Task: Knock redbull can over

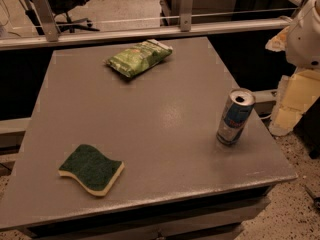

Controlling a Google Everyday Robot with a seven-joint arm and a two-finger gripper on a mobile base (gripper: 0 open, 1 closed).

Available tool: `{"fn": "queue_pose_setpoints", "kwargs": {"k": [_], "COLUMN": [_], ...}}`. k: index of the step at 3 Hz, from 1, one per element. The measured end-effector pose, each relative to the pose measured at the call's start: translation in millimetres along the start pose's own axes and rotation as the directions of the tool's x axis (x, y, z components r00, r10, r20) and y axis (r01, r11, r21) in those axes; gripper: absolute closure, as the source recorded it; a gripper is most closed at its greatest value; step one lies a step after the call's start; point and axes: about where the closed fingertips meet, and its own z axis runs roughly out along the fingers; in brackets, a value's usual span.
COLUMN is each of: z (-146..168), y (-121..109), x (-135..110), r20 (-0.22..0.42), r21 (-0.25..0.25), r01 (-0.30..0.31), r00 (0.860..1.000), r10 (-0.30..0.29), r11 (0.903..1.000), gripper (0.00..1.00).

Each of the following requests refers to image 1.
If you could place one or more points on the green yellow sponge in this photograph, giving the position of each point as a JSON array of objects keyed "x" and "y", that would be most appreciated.
[{"x": 91, "y": 169}]

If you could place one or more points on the green chip bag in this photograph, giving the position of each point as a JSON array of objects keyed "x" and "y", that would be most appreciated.
[{"x": 139, "y": 57}]

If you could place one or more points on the grey metal railing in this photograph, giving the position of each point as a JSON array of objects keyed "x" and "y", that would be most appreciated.
[{"x": 30, "y": 24}]

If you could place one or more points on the black office chair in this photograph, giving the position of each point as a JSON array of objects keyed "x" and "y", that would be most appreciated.
[{"x": 59, "y": 7}]

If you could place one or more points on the yellow foam padding block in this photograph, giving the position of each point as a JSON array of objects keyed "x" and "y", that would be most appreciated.
[{"x": 295, "y": 96}]

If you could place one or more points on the silver blue redbull can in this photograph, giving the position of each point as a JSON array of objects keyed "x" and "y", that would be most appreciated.
[{"x": 238, "y": 108}]

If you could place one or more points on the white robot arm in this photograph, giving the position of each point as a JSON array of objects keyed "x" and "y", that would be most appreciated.
[{"x": 303, "y": 37}]

